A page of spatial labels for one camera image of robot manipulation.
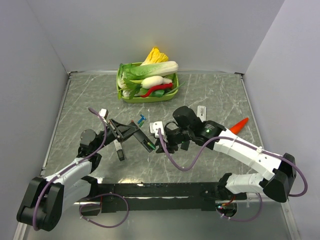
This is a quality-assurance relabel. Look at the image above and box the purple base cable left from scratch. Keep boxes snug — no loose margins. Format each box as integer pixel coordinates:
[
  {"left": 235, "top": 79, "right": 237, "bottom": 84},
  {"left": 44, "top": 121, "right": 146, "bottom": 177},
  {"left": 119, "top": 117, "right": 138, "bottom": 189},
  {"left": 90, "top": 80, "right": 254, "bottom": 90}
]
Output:
[{"left": 79, "top": 192, "right": 130, "bottom": 229}]

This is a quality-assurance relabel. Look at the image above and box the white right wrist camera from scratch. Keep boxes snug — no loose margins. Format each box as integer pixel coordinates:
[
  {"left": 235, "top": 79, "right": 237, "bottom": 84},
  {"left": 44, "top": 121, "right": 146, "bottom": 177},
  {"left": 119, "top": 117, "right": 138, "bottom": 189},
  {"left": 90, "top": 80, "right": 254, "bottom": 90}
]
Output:
[{"left": 149, "top": 121, "right": 166, "bottom": 139}]

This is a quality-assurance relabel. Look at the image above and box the red chili pepper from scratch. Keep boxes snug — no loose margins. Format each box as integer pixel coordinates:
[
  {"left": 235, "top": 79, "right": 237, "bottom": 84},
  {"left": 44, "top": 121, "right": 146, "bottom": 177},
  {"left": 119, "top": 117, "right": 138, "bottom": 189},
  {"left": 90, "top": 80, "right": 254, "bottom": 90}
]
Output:
[{"left": 140, "top": 82, "right": 173, "bottom": 98}]

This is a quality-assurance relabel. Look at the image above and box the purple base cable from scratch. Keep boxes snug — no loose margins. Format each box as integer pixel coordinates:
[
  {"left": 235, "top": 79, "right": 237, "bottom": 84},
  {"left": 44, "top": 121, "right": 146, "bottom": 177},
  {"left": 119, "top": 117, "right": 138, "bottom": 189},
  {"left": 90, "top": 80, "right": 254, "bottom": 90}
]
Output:
[
  {"left": 216, "top": 192, "right": 263, "bottom": 223},
  {"left": 79, "top": 192, "right": 130, "bottom": 229}
]

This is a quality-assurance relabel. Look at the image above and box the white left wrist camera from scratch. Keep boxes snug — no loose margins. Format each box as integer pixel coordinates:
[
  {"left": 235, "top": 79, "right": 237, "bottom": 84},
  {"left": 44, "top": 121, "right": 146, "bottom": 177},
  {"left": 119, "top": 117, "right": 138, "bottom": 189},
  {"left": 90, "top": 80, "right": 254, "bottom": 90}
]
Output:
[{"left": 98, "top": 108, "right": 109, "bottom": 120}]

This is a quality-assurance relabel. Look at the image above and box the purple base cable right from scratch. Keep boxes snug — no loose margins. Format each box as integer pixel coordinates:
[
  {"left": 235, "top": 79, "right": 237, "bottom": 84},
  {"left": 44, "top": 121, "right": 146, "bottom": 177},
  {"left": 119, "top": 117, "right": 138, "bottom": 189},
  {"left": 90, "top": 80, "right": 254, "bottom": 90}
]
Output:
[{"left": 216, "top": 192, "right": 263, "bottom": 223}]

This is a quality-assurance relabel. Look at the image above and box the white battery cover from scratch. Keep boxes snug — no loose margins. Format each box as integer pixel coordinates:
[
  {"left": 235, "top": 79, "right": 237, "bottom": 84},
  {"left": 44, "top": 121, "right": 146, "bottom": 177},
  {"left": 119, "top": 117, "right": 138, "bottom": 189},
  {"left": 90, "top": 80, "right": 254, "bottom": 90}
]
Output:
[{"left": 197, "top": 105, "right": 207, "bottom": 122}]

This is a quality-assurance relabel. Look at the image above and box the green parsley sprig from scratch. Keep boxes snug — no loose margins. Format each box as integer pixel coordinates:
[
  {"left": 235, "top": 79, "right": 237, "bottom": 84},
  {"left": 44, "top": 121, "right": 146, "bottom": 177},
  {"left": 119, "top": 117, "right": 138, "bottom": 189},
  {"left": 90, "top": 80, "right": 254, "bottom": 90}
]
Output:
[{"left": 116, "top": 78, "right": 142, "bottom": 99}]

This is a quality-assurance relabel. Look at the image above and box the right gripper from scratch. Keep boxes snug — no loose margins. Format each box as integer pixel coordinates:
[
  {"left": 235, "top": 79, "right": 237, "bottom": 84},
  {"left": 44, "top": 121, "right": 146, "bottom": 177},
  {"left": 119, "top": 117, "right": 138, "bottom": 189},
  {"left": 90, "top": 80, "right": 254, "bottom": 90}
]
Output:
[{"left": 155, "top": 127, "right": 193, "bottom": 154}]

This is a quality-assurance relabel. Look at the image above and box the black battery cover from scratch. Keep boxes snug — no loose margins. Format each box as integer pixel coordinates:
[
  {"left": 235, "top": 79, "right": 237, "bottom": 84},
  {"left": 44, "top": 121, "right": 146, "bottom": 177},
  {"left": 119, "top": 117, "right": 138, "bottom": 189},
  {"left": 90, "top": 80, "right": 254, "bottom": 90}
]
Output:
[{"left": 180, "top": 141, "right": 190, "bottom": 151}]

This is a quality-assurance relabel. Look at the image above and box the long green napa cabbage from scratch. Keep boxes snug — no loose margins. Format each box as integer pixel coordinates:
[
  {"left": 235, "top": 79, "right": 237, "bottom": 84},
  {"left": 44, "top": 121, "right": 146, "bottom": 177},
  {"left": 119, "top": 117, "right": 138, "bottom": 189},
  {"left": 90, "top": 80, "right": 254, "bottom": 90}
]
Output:
[{"left": 121, "top": 61, "right": 179, "bottom": 80}]

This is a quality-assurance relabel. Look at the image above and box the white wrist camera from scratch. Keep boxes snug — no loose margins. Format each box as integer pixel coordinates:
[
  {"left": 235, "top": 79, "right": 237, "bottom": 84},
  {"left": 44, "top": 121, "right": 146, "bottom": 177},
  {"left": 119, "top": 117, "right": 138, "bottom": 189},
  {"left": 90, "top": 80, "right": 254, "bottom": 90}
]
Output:
[
  {"left": 98, "top": 108, "right": 109, "bottom": 120},
  {"left": 149, "top": 121, "right": 166, "bottom": 139}
]

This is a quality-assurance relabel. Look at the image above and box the orange toy carrot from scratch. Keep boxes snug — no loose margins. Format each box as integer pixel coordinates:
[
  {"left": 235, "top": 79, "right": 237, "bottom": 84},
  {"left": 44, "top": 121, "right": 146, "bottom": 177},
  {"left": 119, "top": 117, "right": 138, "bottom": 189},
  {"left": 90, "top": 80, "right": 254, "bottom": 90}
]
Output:
[{"left": 229, "top": 117, "right": 249, "bottom": 135}]

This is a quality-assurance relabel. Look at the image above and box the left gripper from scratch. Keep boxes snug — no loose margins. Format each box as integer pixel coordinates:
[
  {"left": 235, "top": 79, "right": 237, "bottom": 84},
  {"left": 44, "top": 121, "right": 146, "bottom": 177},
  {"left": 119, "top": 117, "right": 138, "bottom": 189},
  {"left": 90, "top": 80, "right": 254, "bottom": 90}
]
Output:
[{"left": 93, "top": 118, "right": 139, "bottom": 152}]

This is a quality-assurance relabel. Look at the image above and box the black remote control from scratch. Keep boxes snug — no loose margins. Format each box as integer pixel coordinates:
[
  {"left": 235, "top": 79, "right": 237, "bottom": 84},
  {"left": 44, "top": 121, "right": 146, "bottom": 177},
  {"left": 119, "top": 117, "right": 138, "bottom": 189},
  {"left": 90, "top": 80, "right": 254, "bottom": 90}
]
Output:
[{"left": 129, "top": 120, "right": 155, "bottom": 153}]

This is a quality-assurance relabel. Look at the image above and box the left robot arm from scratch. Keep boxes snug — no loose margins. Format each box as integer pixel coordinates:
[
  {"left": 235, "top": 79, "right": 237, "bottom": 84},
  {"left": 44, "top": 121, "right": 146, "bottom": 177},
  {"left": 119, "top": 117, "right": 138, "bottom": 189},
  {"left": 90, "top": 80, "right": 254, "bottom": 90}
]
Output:
[{"left": 16, "top": 119, "right": 140, "bottom": 232}]

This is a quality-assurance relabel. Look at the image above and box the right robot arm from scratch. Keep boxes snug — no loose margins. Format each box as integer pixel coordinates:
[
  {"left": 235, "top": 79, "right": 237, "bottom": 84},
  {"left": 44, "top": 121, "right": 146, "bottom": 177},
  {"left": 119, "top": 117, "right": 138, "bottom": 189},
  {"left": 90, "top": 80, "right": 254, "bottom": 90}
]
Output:
[{"left": 149, "top": 106, "right": 297, "bottom": 203}]

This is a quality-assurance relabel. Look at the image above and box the green plastic tray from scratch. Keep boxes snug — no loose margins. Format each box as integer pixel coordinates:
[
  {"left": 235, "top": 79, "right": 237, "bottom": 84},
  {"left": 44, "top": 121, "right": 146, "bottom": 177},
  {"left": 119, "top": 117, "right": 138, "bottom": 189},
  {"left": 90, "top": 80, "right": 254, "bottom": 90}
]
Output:
[{"left": 116, "top": 62, "right": 180, "bottom": 104}]

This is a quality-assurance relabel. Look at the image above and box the white toy radish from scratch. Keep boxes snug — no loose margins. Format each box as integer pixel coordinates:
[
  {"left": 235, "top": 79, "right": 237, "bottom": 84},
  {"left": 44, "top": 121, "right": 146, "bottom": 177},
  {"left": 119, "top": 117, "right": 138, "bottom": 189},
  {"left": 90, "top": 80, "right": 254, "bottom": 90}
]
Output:
[{"left": 140, "top": 76, "right": 173, "bottom": 89}]

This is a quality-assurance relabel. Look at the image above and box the small green bok choy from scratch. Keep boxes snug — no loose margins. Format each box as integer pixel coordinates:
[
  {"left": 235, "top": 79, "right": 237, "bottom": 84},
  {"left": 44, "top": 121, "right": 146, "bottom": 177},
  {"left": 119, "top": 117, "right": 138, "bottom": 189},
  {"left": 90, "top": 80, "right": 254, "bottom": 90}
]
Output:
[{"left": 116, "top": 63, "right": 133, "bottom": 90}]

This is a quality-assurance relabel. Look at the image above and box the yellow toy cabbage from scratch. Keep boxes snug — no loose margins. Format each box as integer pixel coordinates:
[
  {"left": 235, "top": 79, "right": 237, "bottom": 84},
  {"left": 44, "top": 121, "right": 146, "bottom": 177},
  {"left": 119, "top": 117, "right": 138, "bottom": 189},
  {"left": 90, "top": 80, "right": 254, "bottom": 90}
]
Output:
[{"left": 141, "top": 47, "right": 169, "bottom": 66}]

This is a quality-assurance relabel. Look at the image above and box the black base bar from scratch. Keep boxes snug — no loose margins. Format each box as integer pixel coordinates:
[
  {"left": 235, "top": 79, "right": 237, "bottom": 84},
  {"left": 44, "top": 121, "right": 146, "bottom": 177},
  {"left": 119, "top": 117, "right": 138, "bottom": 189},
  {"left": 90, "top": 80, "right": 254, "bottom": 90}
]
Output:
[{"left": 81, "top": 182, "right": 247, "bottom": 213}]

